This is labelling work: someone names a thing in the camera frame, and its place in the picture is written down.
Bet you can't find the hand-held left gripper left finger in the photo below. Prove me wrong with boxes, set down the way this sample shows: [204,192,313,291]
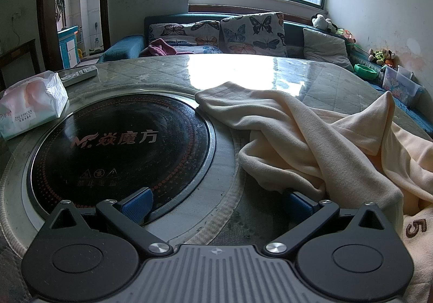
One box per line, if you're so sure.
[40,188,174,255]

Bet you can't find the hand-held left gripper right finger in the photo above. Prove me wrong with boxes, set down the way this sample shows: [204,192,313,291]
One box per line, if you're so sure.
[263,190,387,255]

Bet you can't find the cream sweatshirt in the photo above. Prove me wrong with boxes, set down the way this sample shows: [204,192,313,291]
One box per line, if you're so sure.
[195,81,433,303]

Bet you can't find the hanging dark clothes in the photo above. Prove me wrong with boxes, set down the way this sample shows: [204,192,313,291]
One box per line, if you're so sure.
[55,0,67,23]

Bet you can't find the black round induction cooktop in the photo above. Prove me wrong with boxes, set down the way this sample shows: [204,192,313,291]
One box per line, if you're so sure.
[25,93,217,232]

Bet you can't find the white remote control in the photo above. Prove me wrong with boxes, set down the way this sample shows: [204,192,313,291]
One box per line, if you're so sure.
[60,65,99,87]

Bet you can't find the white tissue pack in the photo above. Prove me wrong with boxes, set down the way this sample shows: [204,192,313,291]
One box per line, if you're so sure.
[0,70,69,140]

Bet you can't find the green plastic bowl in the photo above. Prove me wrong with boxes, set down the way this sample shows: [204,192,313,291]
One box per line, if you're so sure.
[354,64,379,80]

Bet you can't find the clear plastic storage box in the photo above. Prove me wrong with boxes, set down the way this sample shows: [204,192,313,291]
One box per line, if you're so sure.
[382,66,425,107]

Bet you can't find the pink cloth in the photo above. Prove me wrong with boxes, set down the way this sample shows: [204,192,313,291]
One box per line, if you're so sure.
[139,38,177,57]

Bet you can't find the grey pillow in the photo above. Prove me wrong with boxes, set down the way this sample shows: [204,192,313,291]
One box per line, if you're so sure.
[302,28,354,73]

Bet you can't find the blue sofa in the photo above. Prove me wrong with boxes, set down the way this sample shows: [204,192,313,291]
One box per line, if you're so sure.
[97,12,433,139]

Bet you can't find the pile of plush toys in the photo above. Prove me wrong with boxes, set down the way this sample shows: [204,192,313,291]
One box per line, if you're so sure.
[368,48,398,68]

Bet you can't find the butterfly print pillow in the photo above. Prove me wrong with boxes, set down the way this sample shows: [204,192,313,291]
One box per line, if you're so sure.
[149,19,221,48]
[221,12,288,57]
[172,44,224,55]

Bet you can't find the blue cabinet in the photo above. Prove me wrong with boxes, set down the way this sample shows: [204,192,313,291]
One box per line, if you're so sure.
[57,26,81,68]

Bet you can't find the orange and green toy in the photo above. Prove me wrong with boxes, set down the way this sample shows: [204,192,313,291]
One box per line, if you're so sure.
[336,29,356,44]

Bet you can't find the panda plush toy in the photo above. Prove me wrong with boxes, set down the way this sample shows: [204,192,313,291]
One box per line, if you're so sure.
[311,14,339,33]

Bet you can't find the dark wooden chair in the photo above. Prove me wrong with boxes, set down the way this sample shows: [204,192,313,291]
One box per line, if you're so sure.
[0,39,41,90]

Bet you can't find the dark wooden door frame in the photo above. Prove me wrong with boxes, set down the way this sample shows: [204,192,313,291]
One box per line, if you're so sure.
[37,0,110,71]

